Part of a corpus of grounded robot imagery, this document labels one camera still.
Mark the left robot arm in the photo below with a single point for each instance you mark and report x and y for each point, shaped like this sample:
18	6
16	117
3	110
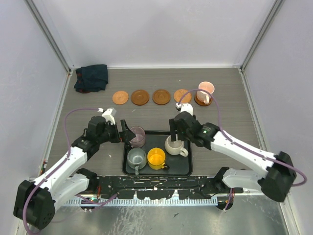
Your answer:
38	200

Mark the woven rattan coaster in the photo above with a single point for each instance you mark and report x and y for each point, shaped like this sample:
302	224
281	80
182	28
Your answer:
179	93

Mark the aluminium frame rail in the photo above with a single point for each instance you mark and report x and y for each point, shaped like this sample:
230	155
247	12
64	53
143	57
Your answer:
246	191

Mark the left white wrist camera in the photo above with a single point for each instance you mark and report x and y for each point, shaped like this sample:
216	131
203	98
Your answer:
108	114

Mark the dark blue folded cloth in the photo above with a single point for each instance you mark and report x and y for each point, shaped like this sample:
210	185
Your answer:
92	78

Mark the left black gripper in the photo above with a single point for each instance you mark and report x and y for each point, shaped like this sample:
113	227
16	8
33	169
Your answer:
125	135

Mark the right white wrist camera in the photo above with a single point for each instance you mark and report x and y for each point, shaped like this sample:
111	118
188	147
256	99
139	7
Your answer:
184	107

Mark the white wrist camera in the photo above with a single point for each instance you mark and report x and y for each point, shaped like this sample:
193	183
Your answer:
184	107
108	114

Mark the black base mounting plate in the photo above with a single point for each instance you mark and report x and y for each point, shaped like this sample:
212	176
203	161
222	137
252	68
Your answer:
125	187

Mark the pink ceramic mug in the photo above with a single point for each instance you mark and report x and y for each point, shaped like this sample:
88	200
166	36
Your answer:
205	88

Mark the white speckled mug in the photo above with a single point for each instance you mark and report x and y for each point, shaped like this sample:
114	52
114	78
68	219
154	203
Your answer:
175	147

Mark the light orange coaster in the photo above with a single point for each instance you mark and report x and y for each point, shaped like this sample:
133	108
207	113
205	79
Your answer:
120	97

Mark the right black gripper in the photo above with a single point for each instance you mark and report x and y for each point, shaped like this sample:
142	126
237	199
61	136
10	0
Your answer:
173	126

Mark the dark wooden coaster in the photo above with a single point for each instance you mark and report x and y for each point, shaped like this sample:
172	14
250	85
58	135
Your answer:
202	103
140	97
161	97

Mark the black plastic tray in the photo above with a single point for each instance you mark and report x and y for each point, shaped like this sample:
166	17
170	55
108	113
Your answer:
178	165

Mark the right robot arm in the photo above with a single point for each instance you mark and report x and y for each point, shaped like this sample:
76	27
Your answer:
272	174

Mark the purple mug black handle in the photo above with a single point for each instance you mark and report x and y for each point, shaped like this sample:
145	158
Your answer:
140	138

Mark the grey stoneware mug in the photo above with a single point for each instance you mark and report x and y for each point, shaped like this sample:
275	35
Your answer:
137	159

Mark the yellow mug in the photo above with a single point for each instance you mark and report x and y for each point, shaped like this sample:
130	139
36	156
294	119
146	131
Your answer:
156	159

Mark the perforated cable duct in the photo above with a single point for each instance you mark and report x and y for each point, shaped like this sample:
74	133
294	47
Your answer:
174	201

